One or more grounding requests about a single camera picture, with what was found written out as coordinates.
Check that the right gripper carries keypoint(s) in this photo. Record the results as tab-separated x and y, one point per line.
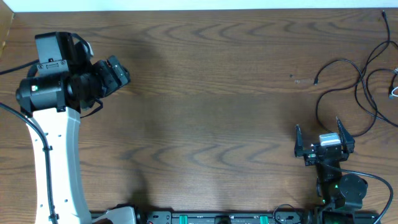
310	155

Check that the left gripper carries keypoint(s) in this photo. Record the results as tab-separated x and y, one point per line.
112	81

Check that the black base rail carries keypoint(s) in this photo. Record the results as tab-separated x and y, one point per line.
282	214

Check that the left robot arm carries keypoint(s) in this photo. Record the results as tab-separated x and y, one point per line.
58	87

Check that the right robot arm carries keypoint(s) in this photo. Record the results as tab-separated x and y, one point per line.
342	194

